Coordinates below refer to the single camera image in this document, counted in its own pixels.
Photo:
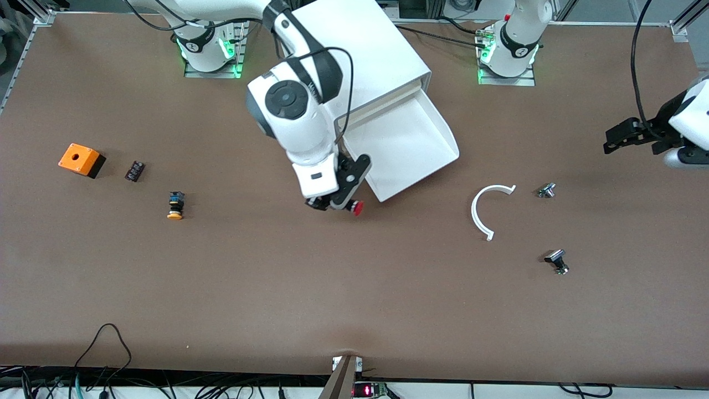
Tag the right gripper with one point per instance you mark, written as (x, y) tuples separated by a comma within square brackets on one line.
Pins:
[(319, 204)]

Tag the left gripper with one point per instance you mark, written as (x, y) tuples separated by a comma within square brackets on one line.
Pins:
[(658, 133)]

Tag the red cap push button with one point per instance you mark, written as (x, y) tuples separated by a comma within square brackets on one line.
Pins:
[(358, 208)]

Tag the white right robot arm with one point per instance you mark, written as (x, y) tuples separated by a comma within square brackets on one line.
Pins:
[(293, 127)]

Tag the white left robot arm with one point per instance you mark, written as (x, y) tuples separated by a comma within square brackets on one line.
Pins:
[(518, 39)]

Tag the black square push button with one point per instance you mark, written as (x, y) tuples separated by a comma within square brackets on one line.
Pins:
[(556, 259)]

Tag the yellow cap push button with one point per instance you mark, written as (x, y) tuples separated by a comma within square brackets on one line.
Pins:
[(176, 205)]

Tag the small silver metal fitting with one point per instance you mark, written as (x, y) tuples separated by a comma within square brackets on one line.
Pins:
[(546, 190)]

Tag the small black terminal block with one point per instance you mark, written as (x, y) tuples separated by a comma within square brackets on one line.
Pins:
[(134, 171)]

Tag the device with red display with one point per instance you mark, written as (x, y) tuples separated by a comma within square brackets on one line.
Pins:
[(368, 390)]

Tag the aluminium table frame profile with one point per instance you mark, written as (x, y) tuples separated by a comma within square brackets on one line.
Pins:
[(684, 27), (43, 16)]

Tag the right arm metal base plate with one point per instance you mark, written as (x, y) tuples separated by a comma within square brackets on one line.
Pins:
[(241, 44)]

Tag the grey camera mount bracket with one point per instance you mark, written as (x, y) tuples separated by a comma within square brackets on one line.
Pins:
[(342, 379)]

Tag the orange button enclosure box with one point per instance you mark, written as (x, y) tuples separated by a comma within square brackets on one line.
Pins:
[(77, 158)]

